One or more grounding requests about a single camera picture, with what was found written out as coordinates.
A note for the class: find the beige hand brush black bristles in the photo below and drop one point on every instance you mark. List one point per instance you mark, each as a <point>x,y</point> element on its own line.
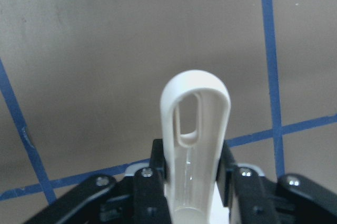
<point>192,159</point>

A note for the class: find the brush left gripper black left finger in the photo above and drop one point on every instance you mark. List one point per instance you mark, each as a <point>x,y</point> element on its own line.
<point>140,198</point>

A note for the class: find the brush left gripper black right finger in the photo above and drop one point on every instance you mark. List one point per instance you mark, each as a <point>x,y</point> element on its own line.
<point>242,191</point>

